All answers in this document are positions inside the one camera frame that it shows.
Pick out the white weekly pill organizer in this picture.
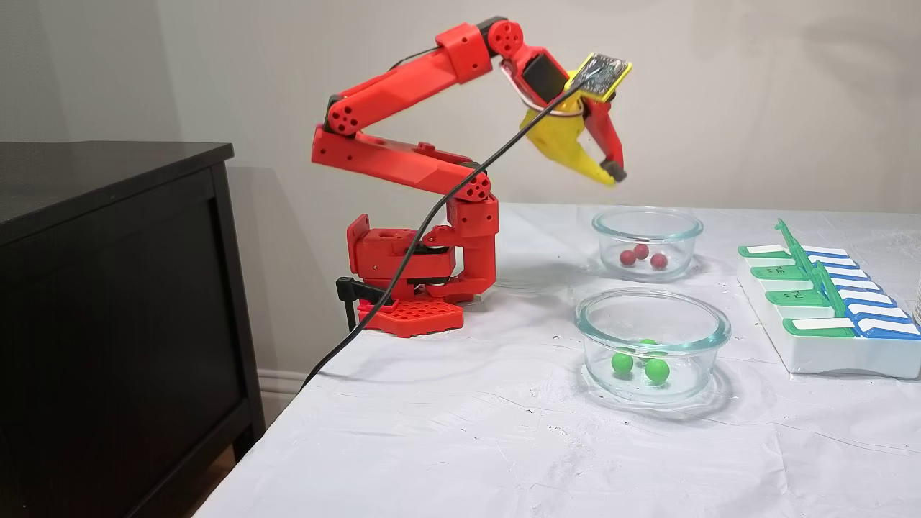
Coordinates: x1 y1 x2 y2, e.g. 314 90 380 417
737 219 921 379

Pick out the white baseboard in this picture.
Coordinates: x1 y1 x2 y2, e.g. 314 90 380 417
257 368 321 427

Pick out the black camera cable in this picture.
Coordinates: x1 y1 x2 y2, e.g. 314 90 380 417
299 85 587 393

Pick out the clear glass bowl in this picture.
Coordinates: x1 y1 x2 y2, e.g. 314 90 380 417
573 288 732 404
592 206 704 282

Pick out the thin servo wire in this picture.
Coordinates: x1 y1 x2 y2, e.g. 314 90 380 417
501 59 551 112

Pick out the black wooden cabinet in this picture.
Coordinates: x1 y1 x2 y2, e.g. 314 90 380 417
0 141 266 518

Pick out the black table clamp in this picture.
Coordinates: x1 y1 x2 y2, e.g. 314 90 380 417
335 277 395 333

